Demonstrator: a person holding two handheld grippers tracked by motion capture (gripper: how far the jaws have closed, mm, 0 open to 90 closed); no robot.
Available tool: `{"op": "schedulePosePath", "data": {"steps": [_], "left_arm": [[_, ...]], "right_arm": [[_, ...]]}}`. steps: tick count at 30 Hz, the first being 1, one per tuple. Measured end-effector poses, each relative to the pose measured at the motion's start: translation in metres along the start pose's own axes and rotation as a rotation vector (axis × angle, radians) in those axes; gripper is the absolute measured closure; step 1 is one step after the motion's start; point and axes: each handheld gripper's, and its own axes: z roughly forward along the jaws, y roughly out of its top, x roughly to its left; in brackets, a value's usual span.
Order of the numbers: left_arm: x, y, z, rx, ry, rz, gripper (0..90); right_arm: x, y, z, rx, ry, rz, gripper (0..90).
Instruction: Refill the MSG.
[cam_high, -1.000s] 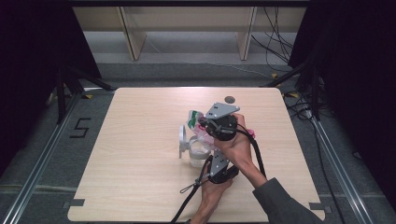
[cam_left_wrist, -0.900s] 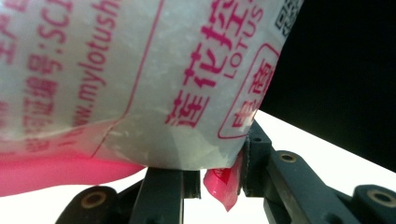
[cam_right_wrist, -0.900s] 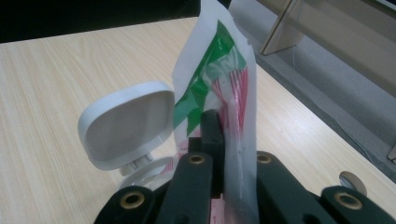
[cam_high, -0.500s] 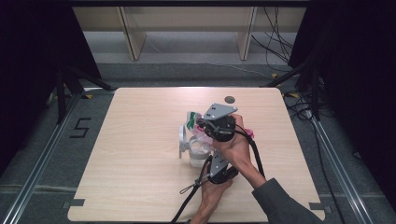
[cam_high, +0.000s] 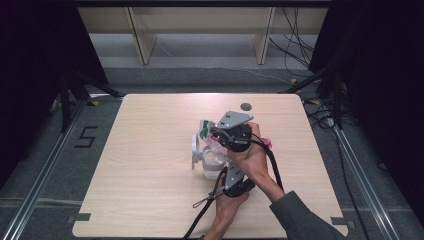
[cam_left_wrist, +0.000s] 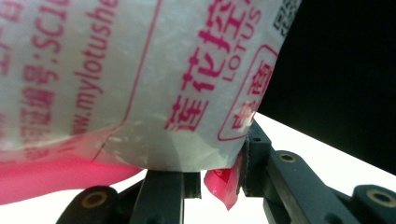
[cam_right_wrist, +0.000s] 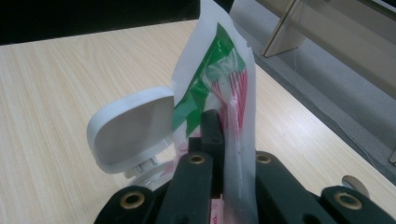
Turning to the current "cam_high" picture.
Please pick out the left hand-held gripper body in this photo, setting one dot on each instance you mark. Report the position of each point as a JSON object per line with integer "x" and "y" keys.
{"x": 232, "y": 176}

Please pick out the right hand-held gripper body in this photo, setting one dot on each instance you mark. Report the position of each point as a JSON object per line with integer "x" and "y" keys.
{"x": 235, "y": 120}

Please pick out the pink and white plastic bag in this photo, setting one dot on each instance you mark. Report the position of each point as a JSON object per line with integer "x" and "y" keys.
{"x": 205, "y": 130}

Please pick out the clear jar with grey lid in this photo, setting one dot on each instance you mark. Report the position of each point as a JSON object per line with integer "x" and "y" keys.
{"x": 213, "y": 168}

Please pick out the person's right hand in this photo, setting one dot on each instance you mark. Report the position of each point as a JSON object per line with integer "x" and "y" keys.
{"x": 255, "y": 160}

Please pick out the person's left hand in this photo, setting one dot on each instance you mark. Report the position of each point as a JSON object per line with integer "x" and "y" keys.
{"x": 228, "y": 208}

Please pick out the black metal stand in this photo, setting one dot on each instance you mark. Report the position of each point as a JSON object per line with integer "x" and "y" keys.
{"x": 66, "y": 100}
{"x": 337, "y": 96}

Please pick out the light wooden shelf unit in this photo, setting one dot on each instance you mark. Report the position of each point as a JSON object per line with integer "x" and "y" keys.
{"x": 200, "y": 20}

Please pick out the black curtain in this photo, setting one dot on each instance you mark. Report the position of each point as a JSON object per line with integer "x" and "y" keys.
{"x": 33, "y": 66}
{"x": 383, "y": 83}

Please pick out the dark grey table bracket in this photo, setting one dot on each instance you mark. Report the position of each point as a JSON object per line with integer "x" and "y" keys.
{"x": 81, "y": 217}
{"x": 341, "y": 221}

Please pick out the aluminium floor rail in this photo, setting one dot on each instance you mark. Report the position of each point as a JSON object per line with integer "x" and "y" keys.
{"x": 43, "y": 173}
{"x": 363, "y": 180}

